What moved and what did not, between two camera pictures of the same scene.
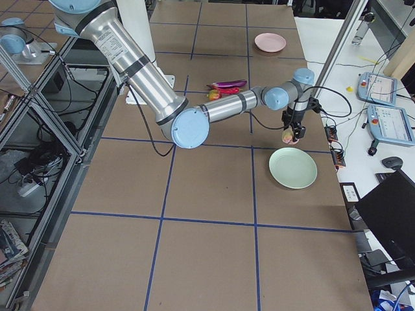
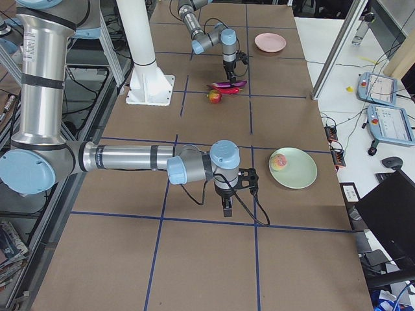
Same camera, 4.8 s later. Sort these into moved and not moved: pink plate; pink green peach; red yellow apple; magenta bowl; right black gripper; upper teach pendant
Moved: right black gripper; pink green peach
Not moved: upper teach pendant; red yellow apple; magenta bowl; pink plate
